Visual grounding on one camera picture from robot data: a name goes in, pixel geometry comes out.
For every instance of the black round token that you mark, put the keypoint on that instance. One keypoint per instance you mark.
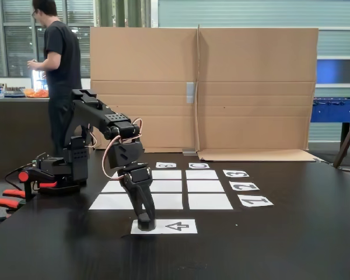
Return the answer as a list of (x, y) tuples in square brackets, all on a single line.
[(147, 226)]

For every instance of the white paper grid square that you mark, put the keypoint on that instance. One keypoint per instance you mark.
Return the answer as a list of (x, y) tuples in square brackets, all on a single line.
[(111, 202), (167, 174), (210, 201), (167, 186), (205, 186), (113, 186), (202, 174), (169, 202)]

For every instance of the paper sheet letter B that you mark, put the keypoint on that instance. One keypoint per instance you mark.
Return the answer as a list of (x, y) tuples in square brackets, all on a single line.
[(158, 167)]

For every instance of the white arrow paper sheet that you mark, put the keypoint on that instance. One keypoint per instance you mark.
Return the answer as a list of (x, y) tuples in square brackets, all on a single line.
[(163, 230)]

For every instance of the paper sheet letter C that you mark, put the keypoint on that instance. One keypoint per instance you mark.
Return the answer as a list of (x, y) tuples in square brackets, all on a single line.
[(190, 167)]

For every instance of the gray tape strip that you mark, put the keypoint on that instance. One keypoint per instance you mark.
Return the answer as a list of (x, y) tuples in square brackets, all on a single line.
[(189, 152), (190, 92)]

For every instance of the paper sheet number 3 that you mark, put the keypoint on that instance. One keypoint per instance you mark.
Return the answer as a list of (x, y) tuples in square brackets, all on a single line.
[(225, 175)]

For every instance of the paper sheet number 2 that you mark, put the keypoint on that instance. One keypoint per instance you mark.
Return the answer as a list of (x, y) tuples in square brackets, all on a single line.
[(232, 189)]

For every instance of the black red bar clamp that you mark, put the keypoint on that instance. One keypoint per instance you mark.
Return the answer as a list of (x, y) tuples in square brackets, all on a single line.
[(28, 189)]

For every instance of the large brown cardboard sheet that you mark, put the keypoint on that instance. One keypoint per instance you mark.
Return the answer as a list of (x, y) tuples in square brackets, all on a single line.
[(148, 58), (251, 73)]

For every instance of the paper sheet number 1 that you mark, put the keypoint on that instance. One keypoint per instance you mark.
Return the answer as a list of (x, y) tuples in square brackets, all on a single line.
[(268, 203)]

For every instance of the dark wooden counter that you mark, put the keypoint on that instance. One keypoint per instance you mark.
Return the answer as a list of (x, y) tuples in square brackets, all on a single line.
[(17, 131)]

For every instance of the orange snack bag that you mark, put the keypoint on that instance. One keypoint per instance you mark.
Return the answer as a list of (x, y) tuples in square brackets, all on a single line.
[(36, 93)]

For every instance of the black mini fridge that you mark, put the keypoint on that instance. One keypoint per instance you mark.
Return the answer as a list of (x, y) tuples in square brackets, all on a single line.
[(38, 78)]

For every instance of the person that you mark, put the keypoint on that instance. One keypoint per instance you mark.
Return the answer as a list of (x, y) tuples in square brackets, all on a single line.
[(61, 58)]

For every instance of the dark display tray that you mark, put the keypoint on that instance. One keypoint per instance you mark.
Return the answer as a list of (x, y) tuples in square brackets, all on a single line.
[(14, 92)]

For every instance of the blue foosball table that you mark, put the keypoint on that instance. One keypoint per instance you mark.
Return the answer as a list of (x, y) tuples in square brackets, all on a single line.
[(335, 112)]

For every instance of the dark wooden easel leg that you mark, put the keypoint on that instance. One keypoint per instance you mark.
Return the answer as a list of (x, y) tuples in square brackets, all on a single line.
[(348, 140)]

